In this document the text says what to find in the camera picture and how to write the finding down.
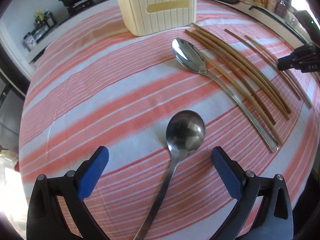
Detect oval steel spoon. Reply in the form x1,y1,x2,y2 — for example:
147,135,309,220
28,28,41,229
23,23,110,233
171,38,279,152

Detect round steel spoon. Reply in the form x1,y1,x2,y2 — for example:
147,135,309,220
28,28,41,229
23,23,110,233
134,110,206,239

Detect pink striped tablecloth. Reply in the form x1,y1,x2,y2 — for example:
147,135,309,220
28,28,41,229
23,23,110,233
19,0,319,239

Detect cream utensil holder box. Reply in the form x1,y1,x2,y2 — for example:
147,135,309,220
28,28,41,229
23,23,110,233
117,0,197,36

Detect spice jar rack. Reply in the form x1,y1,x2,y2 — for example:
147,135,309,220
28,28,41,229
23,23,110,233
23,24,53,51

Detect sauce bottles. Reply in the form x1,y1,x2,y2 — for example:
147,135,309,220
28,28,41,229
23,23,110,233
34,9,56,28

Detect black gas stove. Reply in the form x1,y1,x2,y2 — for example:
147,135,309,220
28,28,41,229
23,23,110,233
67,0,108,17

